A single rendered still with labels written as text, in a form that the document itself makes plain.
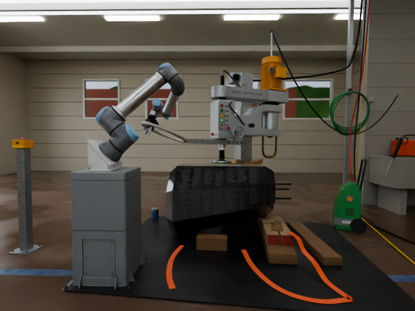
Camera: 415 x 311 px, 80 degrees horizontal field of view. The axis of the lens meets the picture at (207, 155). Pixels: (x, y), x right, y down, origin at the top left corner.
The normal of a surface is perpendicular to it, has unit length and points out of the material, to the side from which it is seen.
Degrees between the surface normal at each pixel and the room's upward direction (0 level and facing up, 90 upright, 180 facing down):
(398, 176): 90
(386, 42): 90
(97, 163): 90
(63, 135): 90
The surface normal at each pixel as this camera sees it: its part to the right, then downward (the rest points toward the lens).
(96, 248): -0.02, 0.05
